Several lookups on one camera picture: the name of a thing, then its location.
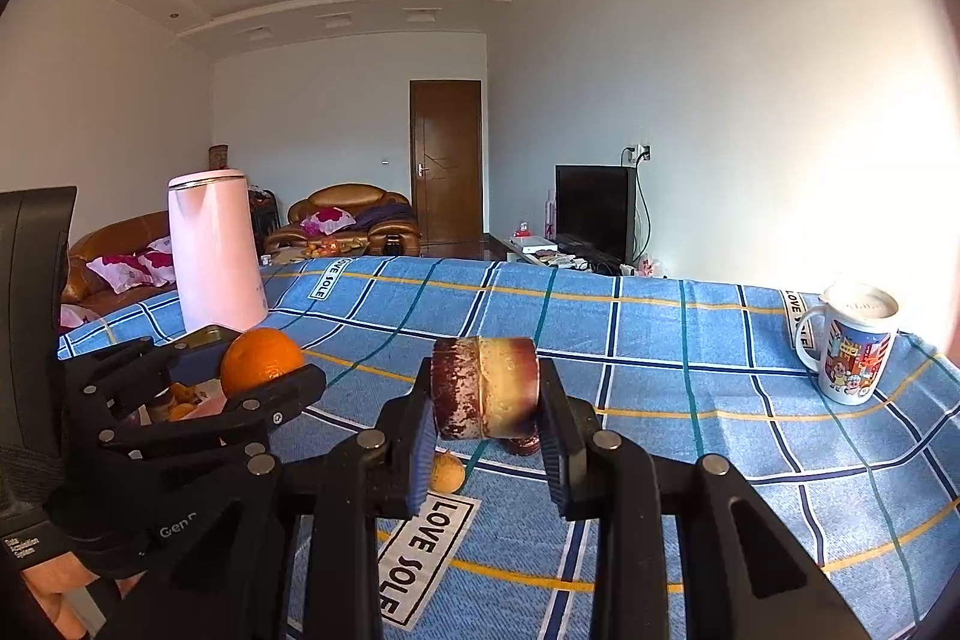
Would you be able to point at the brown leather sofa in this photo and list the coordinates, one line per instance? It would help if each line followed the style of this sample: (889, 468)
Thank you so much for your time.
(112, 235)

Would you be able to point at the dark brown room door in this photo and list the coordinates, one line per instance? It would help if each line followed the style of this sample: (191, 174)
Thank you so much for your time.
(446, 168)

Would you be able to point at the white wall socket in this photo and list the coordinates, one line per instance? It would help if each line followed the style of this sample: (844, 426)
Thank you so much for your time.
(637, 153)

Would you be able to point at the woven basket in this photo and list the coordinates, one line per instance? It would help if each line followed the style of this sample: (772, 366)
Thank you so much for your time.
(218, 156)

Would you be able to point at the black metal rack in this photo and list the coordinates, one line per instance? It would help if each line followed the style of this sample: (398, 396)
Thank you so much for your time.
(264, 220)

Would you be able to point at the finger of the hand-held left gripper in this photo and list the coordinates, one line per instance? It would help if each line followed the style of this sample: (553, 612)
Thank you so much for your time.
(289, 394)
(127, 370)

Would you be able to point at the blue plaid tablecloth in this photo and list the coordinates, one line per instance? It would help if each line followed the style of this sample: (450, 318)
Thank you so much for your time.
(675, 347)

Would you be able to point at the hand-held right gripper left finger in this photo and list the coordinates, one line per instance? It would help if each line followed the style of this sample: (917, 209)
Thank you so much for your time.
(420, 460)

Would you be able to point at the pink electric kettle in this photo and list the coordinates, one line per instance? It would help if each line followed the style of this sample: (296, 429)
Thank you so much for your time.
(214, 250)

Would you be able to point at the white cartoon print mug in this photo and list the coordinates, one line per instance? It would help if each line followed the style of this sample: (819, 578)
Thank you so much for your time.
(855, 355)

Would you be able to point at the dark chocolate cake far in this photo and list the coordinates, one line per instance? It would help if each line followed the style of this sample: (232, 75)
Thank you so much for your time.
(521, 445)

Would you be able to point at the person's left hand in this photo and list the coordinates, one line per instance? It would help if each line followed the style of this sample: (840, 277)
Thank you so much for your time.
(60, 602)

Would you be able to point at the small tangerine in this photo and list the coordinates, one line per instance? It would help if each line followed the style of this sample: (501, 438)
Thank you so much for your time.
(181, 413)

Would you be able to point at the purple blanket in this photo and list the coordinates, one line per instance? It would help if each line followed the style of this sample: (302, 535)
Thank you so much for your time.
(382, 216)

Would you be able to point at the white plastic bag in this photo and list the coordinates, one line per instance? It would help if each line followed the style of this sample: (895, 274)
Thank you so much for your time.
(649, 266)

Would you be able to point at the brown leather armchair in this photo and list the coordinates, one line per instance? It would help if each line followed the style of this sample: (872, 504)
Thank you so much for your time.
(345, 242)

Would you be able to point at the small brown round fruit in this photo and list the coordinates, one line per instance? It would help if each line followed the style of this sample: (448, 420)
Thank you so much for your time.
(448, 471)
(184, 392)

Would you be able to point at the large orange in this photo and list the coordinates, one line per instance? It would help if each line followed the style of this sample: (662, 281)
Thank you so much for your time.
(259, 359)

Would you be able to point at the low television table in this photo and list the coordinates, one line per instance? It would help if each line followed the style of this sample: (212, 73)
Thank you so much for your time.
(540, 250)

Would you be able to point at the black television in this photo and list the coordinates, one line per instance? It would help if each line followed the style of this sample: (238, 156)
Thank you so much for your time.
(592, 212)

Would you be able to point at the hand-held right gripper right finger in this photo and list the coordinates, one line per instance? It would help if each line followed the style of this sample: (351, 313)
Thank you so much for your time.
(553, 452)

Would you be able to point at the floral print cushion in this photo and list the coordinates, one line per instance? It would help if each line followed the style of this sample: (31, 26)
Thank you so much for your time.
(131, 269)

